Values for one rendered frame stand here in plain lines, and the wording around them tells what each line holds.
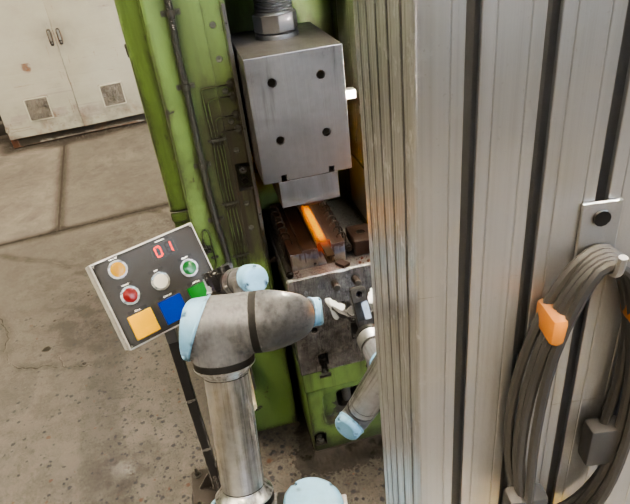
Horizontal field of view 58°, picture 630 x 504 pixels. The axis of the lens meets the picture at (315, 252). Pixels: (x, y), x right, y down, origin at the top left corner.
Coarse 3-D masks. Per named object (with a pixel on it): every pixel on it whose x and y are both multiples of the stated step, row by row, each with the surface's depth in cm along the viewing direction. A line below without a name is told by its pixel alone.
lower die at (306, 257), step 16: (272, 208) 234; (288, 208) 230; (320, 208) 227; (288, 224) 221; (304, 224) 218; (320, 224) 214; (288, 240) 211; (304, 240) 207; (336, 240) 205; (288, 256) 207; (304, 256) 203; (320, 256) 204; (336, 256) 206
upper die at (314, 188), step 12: (288, 180) 187; (300, 180) 188; (312, 180) 189; (324, 180) 190; (336, 180) 191; (276, 192) 200; (288, 192) 189; (300, 192) 190; (312, 192) 191; (324, 192) 192; (336, 192) 193; (288, 204) 191; (300, 204) 192
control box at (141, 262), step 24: (168, 240) 179; (192, 240) 183; (96, 264) 168; (144, 264) 175; (168, 264) 178; (96, 288) 172; (120, 288) 170; (144, 288) 174; (168, 288) 177; (120, 312) 170; (120, 336) 173
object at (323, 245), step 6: (306, 210) 223; (306, 216) 219; (312, 216) 219; (312, 222) 214; (312, 228) 211; (318, 228) 210; (318, 234) 206; (318, 240) 203; (324, 240) 201; (318, 246) 201; (324, 246) 198; (330, 246) 202; (324, 252) 195; (330, 252) 194; (330, 258) 194
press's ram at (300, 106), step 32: (320, 32) 186; (256, 64) 166; (288, 64) 169; (320, 64) 171; (256, 96) 171; (288, 96) 173; (320, 96) 176; (352, 96) 198; (256, 128) 176; (288, 128) 178; (320, 128) 181; (256, 160) 192; (288, 160) 183; (320, 160) 186
